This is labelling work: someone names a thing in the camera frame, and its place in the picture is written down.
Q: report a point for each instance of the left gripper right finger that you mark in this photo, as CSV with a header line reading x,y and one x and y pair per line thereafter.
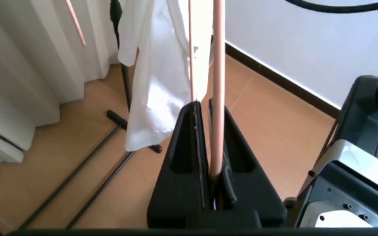
x,y
254,203

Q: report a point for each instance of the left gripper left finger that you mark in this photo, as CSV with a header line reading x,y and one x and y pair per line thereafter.
x,y
176,203

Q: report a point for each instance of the white garment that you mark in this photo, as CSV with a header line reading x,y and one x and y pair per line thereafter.
x,y
156,98

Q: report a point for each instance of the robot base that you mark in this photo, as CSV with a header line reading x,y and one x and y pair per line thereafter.
x,y
356,183

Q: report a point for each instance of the black clothes rack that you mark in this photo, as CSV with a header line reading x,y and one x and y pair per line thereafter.
x,y
115,116

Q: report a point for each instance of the beige curtain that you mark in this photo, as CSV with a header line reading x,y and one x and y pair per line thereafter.
x,y
28,49

